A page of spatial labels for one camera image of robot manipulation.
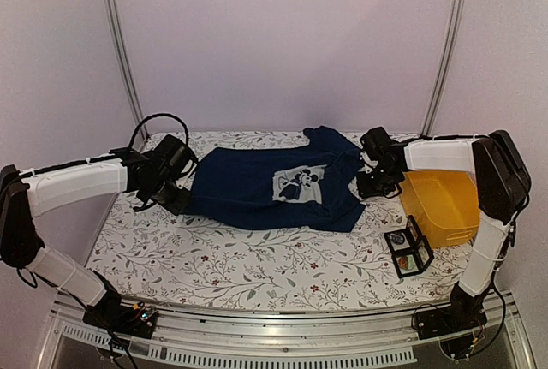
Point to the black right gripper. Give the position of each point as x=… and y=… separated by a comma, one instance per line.
x=365, y=191

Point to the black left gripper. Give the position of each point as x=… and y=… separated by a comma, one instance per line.
x=178, y=205

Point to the navy blue printed t-shirt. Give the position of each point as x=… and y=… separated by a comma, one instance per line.
x=260, y=189

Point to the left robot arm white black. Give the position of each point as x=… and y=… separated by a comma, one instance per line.
x=25, y=195

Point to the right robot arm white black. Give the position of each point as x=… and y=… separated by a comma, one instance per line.
x=500, y=176

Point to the black display box orange brooch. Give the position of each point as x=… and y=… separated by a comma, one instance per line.
x=414, y=260

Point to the floral patterned table mat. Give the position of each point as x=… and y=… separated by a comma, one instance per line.
x=156, y=256

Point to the yellow plastic basket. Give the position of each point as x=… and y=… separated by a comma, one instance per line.
x=444, y=204

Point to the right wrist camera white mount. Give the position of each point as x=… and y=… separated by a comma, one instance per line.
x=368, y=164

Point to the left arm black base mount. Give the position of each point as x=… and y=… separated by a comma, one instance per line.
x=110, y=314

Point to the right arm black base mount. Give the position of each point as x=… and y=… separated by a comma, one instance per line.
x=430, y=321

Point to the aluminium front rail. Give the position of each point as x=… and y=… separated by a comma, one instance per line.
x=199, y=337

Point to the right aluminium corner post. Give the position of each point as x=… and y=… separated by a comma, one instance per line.
x=456, y=9

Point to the aluminium corner post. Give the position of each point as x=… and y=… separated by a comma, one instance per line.
x=456, y=9
x=121, y=52

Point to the left aluminium corner post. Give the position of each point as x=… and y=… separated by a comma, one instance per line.
x=121, y=52

